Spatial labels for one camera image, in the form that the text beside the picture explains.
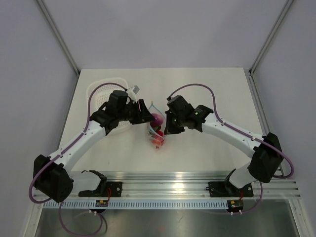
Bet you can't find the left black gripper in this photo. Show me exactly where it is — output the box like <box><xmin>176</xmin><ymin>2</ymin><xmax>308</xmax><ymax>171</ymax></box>
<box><xmin>117</xmin><ymin>99</ymin><xmax>155</xmax><ymax>125</ymax></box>

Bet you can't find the pink toy onion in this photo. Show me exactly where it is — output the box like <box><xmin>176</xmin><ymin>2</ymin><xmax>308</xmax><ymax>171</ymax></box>
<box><xmin>150</xmin><ymin>113</ymin><xmax>164</xmax><ymax>127</ymax></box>

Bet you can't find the clear zip top bag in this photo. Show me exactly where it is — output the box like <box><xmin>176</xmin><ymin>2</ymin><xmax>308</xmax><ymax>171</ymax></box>
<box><xmin>147</xmin><ymin>101</ymin><xmax>166</xmax><ymax>150</ymax></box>

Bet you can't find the red toy apple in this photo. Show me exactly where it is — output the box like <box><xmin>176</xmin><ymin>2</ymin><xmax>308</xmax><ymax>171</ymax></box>
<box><xmin>150</xmin><ymin>130</ymin><xmax>165</xmax><ymax>149</ymax></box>

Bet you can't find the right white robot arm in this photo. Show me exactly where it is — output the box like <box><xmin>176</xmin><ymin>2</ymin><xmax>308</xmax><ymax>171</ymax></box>
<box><xmin>164</xmin><ymin>95</ymin><xmax>283</xmax><ymax>198</ymax></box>

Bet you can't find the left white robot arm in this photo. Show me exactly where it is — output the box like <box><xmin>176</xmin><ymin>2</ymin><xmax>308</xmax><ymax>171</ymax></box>
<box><xmin>29</xmin><ymin>86</ymin><xmax>154</xmax><ymax>203</ymax></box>

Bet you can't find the white perforated plastic basket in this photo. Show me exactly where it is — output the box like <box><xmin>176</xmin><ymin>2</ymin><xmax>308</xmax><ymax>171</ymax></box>
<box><xmin>82</xmin><ymin>78</ymin><xmax>132</xmax><ymax>141</ymax></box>

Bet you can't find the right small circuit board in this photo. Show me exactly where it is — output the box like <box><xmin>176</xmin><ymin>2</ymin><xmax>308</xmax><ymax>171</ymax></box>
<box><xmin>227</xmin><ymin>199</ymin><xmax>244</xmax><ymax>213</ymax></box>

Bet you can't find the small circuit board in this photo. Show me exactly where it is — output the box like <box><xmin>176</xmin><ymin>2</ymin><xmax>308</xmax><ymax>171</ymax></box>
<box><xmin>95</xmin><ymin>200</ymin><xmax>109</xmax><ymax>207</ymax></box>
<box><xmin>227</xmin><ymin>199</ymin><xmax>244</xmax><ymax>213</ymax></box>

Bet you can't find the left small circuit board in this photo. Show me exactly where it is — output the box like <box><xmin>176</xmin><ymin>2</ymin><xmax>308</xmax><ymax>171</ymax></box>
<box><xmin>95</xmin><ymin>200</ymin><xmax>109</xmax><ymax>207</ymax></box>

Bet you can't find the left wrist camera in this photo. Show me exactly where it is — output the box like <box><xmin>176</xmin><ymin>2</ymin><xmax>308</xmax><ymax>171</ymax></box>
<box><xmin>126</xmin><ymin>85</ymin><xmax>140</xmax><ymax>102</ymax></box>

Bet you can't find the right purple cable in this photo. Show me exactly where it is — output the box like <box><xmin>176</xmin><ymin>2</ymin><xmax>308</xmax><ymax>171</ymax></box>
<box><xmin>167</xmin><ymin>83</ymin><xmax>294</xmax><ymax>215</ymax></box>

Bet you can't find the purple cable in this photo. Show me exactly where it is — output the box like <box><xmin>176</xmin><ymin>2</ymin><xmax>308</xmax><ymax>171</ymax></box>
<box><xmin>167</xmin><ymin>83</ymin><xmax>294</xmax><ymax>215</ymax></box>
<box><xmin>28</xmin><ymin>83</ymin><xmax>131</xmax><ymax>235</ymax></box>

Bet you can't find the aluminium mounting rail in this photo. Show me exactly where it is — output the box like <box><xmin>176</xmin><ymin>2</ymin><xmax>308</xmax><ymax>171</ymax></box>
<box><xmin>102</xmin><ymin>171</ymin><xmax>301</xmax><ymax>200</ymax></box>

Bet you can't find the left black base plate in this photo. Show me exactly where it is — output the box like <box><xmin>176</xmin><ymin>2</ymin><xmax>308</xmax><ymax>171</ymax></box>
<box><xmin>106</xmin><ymin>181</ymin><xmax>123</xmax><ymax>198</ymax></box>

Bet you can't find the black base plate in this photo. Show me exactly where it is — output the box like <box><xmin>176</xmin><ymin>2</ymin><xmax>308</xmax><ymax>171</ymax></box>
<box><xmin>106</xmin><ymin>181</ymin><xmax>123</xmax><ymax>198</ymax></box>
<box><xmin>205</xmin><ymin>181</ymin><xmax>254</xmax><ymax>198</ymax></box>

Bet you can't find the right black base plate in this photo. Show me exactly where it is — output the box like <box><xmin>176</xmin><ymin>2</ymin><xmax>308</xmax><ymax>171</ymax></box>
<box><xmin>205</xmin><ymin>181</ymin><xmax>254</xmax><ymax>198</ymax></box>

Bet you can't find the right aluminium frame post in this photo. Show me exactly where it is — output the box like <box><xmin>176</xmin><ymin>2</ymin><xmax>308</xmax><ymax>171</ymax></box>
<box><xmin>248</xmin><ymin>0</ymin><xmax>296</xmax><ymax>75</ymax></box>

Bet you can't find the aluminium frame post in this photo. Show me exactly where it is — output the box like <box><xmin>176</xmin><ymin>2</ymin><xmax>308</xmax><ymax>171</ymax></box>
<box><xmin>37</xmin><ymin>0</ymin><xmax>80</xmax><ymax>77</ymax></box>
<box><xmin>248</xmin><ymin>0</ymin><xmax>296</xmax><ymax>75</ymax></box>

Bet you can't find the white slotted cable duct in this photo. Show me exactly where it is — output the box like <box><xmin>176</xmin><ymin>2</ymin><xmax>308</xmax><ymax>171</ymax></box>
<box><xmin>44</xmin><ymin>199</ymin><xmax>228</xmax><ymax>210</ymax></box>

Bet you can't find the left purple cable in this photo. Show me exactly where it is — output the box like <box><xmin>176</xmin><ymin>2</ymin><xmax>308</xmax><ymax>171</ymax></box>
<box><xmin>28</xmin><ymin>83</ymin><xmax>131</xmax><ymax>235</ymax></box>

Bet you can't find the left aluminium frame post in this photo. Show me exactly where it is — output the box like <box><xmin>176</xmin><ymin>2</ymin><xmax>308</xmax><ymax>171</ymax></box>
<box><xmin>37</xmin><ymin>0</ymin><xmax>80</xmax><ymax>77</ymax></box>

